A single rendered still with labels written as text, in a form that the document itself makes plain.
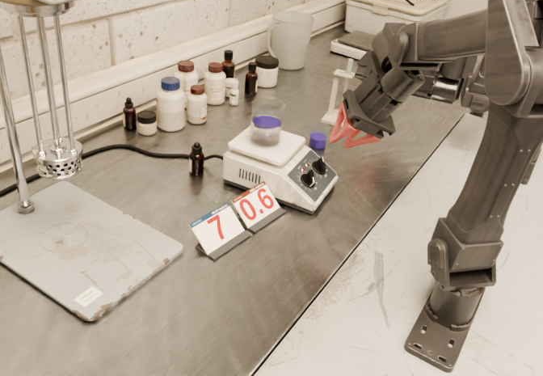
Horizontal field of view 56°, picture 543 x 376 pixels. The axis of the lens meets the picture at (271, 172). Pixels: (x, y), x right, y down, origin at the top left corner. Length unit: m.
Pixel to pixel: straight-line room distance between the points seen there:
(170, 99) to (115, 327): 0.57
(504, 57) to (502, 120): 0.07
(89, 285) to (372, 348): 0.41
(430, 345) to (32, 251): 0.61
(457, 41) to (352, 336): 0.43
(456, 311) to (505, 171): 0.23
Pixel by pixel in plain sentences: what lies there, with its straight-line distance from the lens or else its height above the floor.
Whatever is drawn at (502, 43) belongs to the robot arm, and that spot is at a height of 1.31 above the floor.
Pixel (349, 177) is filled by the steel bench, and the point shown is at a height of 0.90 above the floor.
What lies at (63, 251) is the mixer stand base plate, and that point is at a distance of 0.87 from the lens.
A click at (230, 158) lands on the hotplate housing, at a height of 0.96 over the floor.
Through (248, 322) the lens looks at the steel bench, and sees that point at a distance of 0.76.
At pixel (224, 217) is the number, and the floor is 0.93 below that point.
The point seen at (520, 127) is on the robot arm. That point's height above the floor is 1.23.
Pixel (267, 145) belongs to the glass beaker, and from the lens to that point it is 0.97.
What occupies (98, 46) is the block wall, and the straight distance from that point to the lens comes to 1.22.
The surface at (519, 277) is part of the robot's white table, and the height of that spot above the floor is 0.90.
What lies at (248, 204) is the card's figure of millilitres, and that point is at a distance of 0.93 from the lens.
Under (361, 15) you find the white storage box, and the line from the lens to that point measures 2.03.
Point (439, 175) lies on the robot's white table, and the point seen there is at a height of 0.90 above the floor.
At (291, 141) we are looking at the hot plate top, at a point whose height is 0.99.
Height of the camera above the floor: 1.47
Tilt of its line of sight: 32 degrees down
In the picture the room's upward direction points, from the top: 7 degrees clockwise
